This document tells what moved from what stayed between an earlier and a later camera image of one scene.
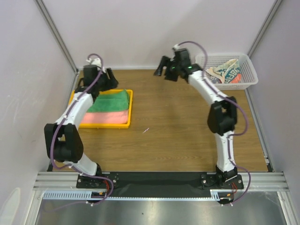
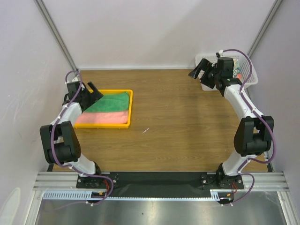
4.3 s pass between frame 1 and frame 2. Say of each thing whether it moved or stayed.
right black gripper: moved
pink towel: stayed
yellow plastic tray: stayed
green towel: stayed
